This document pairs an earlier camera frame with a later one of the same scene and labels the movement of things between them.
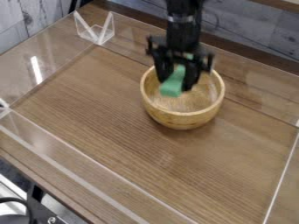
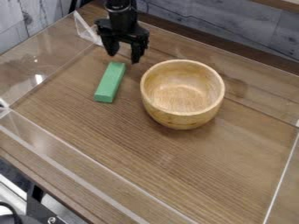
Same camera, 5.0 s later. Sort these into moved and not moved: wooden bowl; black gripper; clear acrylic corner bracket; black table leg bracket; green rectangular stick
Moved: black gripper; green rectangular stick
Not moved: wooden bowl; clear acrylic corner bracket; black table leg bracket
